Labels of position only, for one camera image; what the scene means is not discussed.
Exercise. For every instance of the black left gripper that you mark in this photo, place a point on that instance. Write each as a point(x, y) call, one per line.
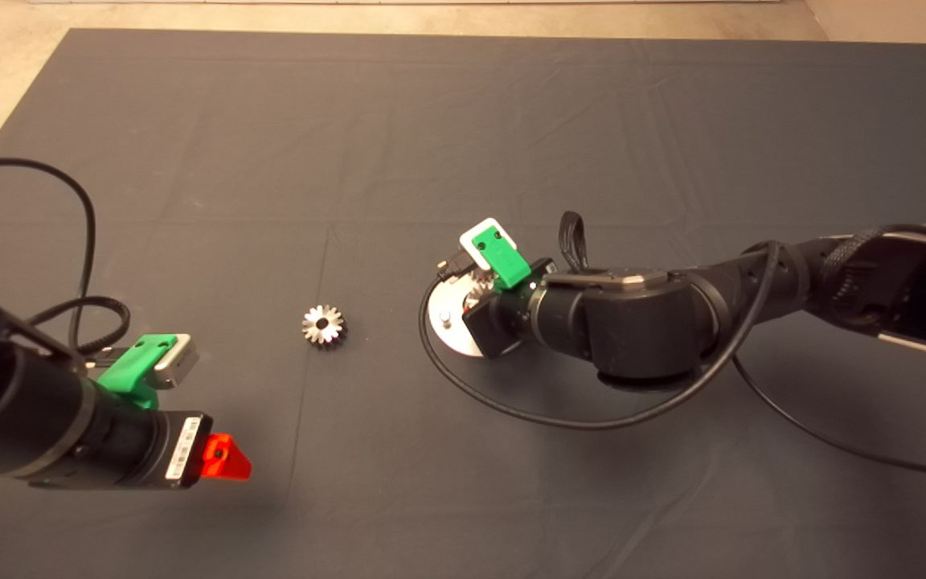
point(141, 446)

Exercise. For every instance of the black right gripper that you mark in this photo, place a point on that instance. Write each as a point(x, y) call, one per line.
point(503, 322)

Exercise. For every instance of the large steel gear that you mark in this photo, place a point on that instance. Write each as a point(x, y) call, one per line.
point(324, 326)

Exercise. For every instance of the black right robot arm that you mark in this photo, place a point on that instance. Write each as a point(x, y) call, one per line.
point(648, 322)

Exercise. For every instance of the round metal plate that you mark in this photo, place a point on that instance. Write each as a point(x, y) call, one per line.
point(451, 338)

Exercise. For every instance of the dark grey table cloth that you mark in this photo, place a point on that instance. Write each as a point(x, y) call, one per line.
point(463, 121)

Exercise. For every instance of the green right camera mount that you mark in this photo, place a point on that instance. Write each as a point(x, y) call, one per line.
point(503, 257)

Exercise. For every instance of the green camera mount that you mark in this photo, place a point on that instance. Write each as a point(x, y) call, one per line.
point(503, 257)
point(129, 370)

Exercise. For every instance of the silver right camera box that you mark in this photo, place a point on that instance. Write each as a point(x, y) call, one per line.
point(481, 229)

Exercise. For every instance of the silver camera box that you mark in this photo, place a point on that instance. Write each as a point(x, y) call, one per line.
point(180, 360)
point(481, 229)

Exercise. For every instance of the silver left camera box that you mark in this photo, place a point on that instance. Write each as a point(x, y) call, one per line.
point(180, 360)

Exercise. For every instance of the green left camera mount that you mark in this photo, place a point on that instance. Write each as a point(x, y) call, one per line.
point(129, 370)

